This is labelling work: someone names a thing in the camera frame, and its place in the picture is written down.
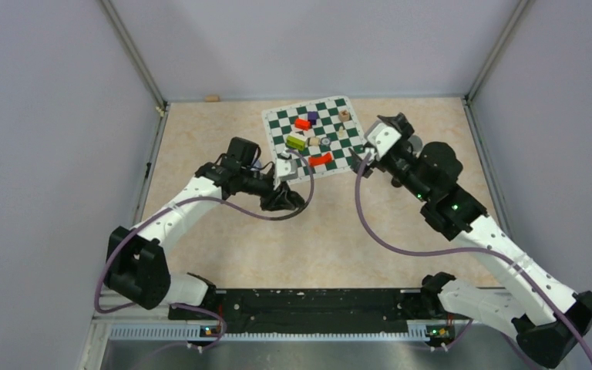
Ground wooden cube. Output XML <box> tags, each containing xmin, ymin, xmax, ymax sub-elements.
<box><xmin>338</xmin><ymin>109</ymin><xmax>352</xmax><ymax>122</ymax></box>

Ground black earbud case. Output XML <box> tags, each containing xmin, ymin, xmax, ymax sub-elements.
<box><xmin>287</xmin><ymin>198</ymin><xmax>308</xmax><ymax>211</ymax></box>

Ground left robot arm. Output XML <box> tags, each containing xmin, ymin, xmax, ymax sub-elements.
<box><xmin>94</xmin><ymin>137</ymin><xmax>311</xmax><ymax>319</ymax></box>

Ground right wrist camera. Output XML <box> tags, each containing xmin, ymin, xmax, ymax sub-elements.
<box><xmin>365</xmin><ymin>121</ymin><xmax>402</xmax><ymax>161</ymax></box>

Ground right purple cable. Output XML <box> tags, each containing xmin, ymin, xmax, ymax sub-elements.
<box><xmin>354</xmin><ymin>153</ymin><xmax>592</xmax><ymax>370</ymax></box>

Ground cork stopper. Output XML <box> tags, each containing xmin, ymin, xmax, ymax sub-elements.
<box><xmin>204</xmin><ymin>95</ymin><xmax>220</xmax><ymax>103</ymax></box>

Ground green white lego brick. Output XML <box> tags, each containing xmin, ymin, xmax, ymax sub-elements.
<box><xmin>285</xmin><ymin>133</ymin><xmax>308</xmax><ymax>151</ymax></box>

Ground green white chessboard mat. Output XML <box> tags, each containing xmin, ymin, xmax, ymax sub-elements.
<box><xmin>261</xmin><ymin>96</ymin><xmax>366</xmax><ymax>184</ymax></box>

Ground purple block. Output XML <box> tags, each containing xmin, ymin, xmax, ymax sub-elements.
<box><xmin>307</xmin><ymin>111</ymin><xmax>319</xmax><ymax>126</ymax></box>

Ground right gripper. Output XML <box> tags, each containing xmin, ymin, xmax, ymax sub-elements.
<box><xmin>351</xmin><ymin>113</ymin><xmax>432</xmax><ymax>203</ymax></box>

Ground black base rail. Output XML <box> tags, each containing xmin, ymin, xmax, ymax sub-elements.
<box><xmin>168</xmin><ymin>288</ymin><xmax>430</xmax><ymax>336</ymax></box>

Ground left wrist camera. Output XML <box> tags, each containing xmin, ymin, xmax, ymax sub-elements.
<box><xmin>274</xmin><ymin>150</ymin><xmax>298</xmax><ymax>190</ymax></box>

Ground black microphone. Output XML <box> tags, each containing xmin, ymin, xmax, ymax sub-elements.
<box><xmin>391</xmin><ymin>135</ymin><xmax>423</xmax><ymax>188</ymax></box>

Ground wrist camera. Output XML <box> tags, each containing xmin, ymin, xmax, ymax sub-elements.
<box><xmin>365</xmin><ymin>121</ymin><xmax>402</xmax><ymax>161</ymax></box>
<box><xmin>274</xmin><ymin>150</ymin><xmax>298</xmax><ymax>190</ymax></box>

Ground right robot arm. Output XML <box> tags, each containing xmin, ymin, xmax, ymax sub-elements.
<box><xmin>355</xmin><ymin>113</ymin><xmax>592</xmax><ymax>368</ymax></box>

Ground red arch block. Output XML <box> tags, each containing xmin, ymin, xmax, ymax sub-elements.
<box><xmin>308</xmin><ymin>152</ymin><xmax>333</xmax><ymax>167</ymax></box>

